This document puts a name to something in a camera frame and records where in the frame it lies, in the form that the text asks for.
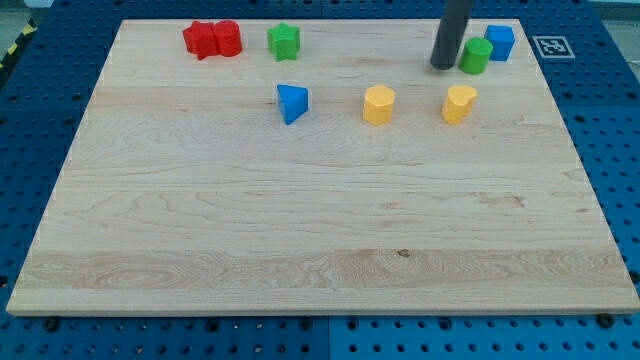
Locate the green cylinder block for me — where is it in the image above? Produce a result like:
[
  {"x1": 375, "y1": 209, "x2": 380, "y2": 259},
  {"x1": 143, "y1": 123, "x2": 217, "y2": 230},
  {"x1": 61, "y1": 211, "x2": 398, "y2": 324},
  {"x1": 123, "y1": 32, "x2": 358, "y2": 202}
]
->
[{"x1": 459, "y1": 37, "x2": 493, "y2": 75}]

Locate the black bolt left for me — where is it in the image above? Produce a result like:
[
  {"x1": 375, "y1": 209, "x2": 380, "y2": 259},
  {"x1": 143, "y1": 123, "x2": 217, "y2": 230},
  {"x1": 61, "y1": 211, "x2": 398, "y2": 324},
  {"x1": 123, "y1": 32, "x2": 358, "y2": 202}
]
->
[{"x1": 42, "y1": 317, "x2": 60, "y2": 333}]

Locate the white fiducial marker tag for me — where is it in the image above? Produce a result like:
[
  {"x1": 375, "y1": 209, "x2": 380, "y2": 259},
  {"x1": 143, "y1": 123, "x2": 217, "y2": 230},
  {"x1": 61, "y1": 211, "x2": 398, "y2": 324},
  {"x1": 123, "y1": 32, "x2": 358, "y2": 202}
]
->
[{"x1": 532, "y1": 35, "x2": 575, "y2": 59}]

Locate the red cylinder block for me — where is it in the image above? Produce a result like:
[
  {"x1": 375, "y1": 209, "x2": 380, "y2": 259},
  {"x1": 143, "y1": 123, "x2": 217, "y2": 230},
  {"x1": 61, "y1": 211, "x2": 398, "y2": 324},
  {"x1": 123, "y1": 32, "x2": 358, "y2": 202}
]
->
[{"x1": 213, "y1": 20, "x2": 243, "y2": 57}]

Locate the black bolt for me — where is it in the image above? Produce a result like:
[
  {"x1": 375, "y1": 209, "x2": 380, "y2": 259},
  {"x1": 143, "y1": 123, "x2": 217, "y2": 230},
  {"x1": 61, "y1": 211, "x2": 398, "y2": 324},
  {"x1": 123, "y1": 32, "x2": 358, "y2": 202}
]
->
[
  {"x1": 42, "y1": 317, "x2": 60, "y2": 333},
  {"x1": 596, "y1": 313, "x2": 616, "y2": 329}
]

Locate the blue cube block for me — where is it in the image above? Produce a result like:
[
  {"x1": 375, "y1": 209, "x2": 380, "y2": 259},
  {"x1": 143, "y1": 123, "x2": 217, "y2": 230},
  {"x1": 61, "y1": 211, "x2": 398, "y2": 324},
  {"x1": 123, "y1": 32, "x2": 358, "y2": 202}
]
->
[{"x1": 484, "y1": 25, "x2": 515, "y2": 62}]

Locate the blue triangle block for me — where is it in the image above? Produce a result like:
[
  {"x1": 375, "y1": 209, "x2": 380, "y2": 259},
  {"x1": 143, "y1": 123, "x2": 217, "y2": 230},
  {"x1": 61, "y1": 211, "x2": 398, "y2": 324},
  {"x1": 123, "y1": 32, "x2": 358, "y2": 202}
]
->
[{"x1": 276, "y1": 84, "x2": 309, "y2": 125}]

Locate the black bolt right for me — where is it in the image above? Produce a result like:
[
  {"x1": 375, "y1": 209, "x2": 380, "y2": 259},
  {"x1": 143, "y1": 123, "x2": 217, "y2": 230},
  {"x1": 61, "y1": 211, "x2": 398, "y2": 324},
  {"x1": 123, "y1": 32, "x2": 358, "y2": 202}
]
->
[{"x1": 596, "y1": 313, "x2": 616, "y2": 329}]

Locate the yellow heart block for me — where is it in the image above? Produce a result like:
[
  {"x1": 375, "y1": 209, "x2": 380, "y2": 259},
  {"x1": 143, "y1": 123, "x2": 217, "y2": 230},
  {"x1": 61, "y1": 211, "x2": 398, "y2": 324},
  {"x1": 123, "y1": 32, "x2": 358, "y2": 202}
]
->
[{"x1": 441, "y1": 85, "x2": 478, "y2": 125}]

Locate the light wooden board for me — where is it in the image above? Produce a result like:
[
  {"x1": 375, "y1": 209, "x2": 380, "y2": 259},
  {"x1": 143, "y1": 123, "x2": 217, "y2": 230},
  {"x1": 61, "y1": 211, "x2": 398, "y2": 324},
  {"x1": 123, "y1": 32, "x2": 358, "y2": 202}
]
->
[{"x1": 7, "y1": 19, "x2": 639, "y2": 317}]

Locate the red star block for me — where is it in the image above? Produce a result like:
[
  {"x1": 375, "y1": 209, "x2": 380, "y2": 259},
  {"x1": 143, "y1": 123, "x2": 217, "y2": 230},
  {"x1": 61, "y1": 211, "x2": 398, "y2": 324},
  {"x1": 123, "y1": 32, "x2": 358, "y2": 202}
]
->
[{"x1": 182, "y1": 21, "x2": 219, "y2": 60}]

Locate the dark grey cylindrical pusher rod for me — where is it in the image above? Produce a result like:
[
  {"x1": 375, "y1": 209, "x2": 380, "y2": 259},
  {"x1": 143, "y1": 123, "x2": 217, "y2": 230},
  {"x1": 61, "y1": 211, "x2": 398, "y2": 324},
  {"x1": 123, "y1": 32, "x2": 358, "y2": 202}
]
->
[{"x1": 430, "y1": 0, "x2": 474, "y2": 70}]

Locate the yellow hexagon block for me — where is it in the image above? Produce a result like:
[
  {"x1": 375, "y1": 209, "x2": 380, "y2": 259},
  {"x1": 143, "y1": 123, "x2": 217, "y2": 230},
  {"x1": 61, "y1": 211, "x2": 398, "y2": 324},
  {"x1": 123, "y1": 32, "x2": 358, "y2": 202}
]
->
[{"x1": 363, "y1": 85, "x2": 396, "y2": 126}]

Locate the green star block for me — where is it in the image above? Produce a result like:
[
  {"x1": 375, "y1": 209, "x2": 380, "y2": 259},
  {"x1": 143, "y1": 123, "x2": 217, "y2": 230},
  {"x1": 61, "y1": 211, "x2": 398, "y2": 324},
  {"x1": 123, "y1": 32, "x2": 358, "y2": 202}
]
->
[{"x1": 267, "y1": 22, "x2": 300, "y2": 62}]

